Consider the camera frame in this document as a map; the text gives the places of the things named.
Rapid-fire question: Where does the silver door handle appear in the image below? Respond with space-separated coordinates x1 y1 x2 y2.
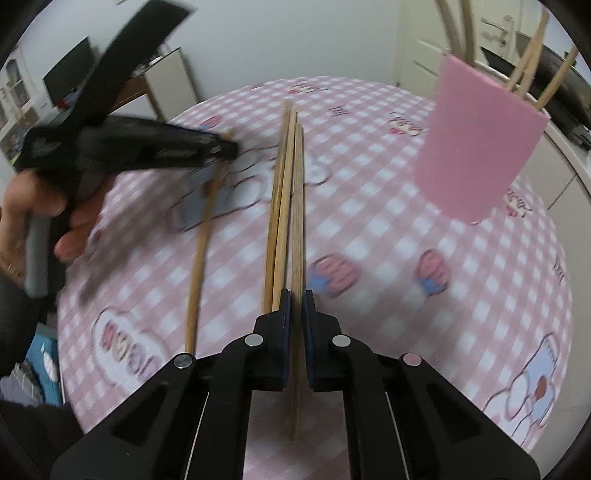
480 18 514 47

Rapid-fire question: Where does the light wooden chopstick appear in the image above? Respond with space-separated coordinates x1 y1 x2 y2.
262 99 291 315
519 28 548 97
507 10 551 90
537 47 579 110
289 124 306 441
287 121 301 296
461 0 477 64
185 129 234 356
271 107 297 312

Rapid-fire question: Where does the dark wooden desk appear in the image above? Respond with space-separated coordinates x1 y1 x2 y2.
108 74 155 116

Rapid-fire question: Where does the black monitor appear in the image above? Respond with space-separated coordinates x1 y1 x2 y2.
42 37 95 104

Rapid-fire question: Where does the pink checkered tablecloth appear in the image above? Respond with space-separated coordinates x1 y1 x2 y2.
55 76 573 480

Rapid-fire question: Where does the beige side cabinet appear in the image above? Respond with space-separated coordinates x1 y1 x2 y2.
139 46 200 123

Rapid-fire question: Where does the dark wok with black handle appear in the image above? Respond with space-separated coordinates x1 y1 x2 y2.
480 32 589 123

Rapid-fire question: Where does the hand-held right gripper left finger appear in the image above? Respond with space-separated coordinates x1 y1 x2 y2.
50 288 293 480

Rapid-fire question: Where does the person's left hand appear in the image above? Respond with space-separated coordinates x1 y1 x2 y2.
0 170 115 283

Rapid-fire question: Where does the white door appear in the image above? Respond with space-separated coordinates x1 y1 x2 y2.
394 0 555 93

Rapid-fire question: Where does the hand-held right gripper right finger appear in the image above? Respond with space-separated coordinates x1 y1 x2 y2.
301 290 539 480

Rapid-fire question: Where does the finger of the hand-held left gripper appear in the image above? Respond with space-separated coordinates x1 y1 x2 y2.
92 115 239 174
85 0 198 123

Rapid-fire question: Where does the blue box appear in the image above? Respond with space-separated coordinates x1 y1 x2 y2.
25 323 63 407

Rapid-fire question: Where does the pink cup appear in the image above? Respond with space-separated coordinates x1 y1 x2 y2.
413 53 551 225

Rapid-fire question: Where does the white glass-door cabinet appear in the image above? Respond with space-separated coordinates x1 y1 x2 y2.
0 58 40 155

